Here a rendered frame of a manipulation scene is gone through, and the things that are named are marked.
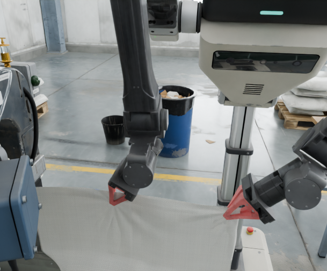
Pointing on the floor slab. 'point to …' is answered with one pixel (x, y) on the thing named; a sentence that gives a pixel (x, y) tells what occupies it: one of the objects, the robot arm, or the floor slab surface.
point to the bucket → (114, 129)
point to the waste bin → (177, 121)
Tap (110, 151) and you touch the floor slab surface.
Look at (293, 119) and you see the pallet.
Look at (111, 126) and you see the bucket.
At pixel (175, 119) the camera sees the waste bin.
